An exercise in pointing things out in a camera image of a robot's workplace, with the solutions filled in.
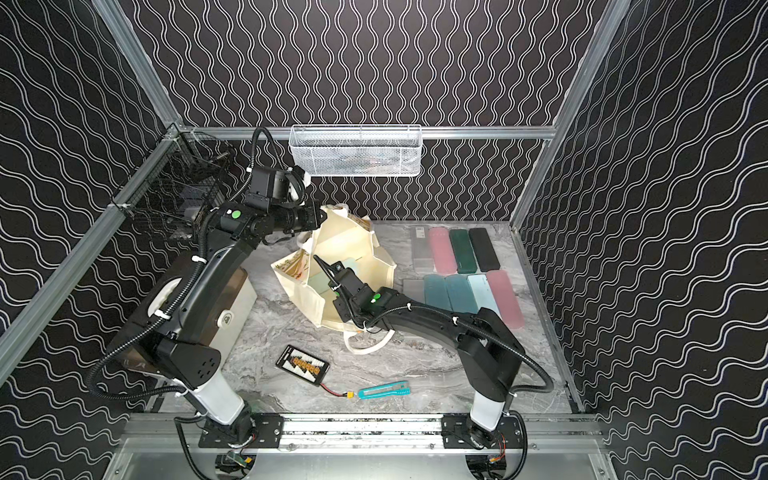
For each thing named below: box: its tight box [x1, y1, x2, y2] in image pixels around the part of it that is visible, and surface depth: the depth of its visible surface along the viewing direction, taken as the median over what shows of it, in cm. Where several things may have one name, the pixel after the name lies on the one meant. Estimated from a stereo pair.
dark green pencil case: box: [449, 229, 477, 274], surface depth 112 cm
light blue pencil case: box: [467, 274, 502, 317], surface depth 100 cm
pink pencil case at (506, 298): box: [486, 270, 524, 330], surface depth 102 cm
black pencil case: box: [469, 228, 500, 272], surface depth 112 cm
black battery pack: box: [275, 344, 331, 385], surface depth 85 cm
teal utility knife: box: [357, 380, 412, 400], surface depth 83 cm
